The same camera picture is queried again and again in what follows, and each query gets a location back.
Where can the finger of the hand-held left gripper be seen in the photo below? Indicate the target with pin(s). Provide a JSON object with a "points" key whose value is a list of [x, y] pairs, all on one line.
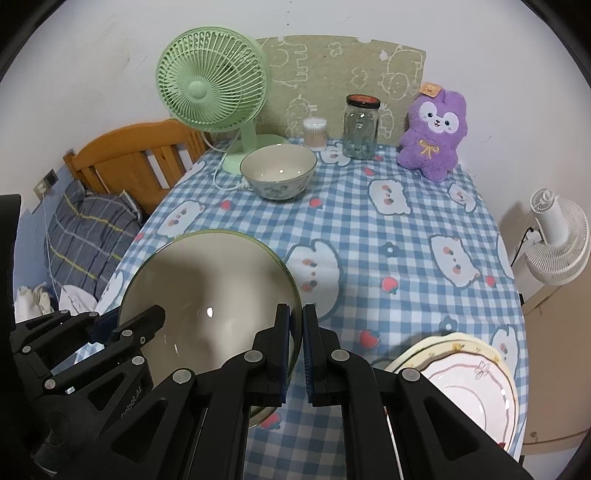
{"points": [[102, 323], [138, 325]]}

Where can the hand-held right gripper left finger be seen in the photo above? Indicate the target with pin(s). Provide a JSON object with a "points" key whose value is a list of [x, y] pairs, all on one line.
{"points": [[287, 332]]}

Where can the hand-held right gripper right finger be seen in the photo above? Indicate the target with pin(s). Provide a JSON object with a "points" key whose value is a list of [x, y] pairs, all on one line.
{"points": [[308, 332]]}

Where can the cream floral bowl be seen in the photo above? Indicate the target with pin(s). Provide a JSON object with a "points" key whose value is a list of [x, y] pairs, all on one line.
{"points": [[277, 161], [207, 286]]}

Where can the scalloped yellow flower plate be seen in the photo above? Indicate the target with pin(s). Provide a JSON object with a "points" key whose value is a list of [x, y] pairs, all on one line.
{"points": [[443, 337]]}

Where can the white plate with red pattern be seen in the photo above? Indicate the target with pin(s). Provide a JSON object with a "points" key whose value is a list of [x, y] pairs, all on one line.
{"points": [[461, 401]]}

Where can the grey plaid pillow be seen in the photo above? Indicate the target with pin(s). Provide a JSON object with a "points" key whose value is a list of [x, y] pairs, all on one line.
{"points": [[87, 240]]}

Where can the blue checked tablecloth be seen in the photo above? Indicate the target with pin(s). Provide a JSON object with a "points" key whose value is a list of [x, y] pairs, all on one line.
{"points": [[369, 240]]}

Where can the wooden bed headboard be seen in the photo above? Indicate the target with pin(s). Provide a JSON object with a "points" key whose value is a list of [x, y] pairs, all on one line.
{"points": [[124, 147]]}

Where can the small toothpick container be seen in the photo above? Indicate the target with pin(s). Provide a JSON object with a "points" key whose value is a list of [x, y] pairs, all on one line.
{"points": [[315, 136]]}

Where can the glass jar with black lid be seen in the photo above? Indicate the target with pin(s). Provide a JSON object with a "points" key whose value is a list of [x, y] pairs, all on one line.
{"points": [[360, 134]]}

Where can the purple plush toy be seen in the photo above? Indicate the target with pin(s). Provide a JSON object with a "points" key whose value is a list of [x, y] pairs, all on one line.
{"points": [[429, 147]]}

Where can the green desk fan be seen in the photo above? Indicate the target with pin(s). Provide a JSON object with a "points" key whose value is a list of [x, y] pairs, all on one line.
{"points": [[207, 87]]}

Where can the beige door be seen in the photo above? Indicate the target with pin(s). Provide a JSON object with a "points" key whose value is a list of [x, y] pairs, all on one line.
{"points": [[554, 369]]}

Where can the green printed board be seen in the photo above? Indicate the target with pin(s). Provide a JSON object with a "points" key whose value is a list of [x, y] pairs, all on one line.
{"points": [[323, 69]]}

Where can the white standing fan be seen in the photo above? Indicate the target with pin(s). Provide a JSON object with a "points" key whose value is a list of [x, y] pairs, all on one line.
{"points": [[563, 249]]}

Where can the wall socket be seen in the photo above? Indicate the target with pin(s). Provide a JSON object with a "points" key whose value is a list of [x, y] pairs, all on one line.
{"points": [[46, 182]]}

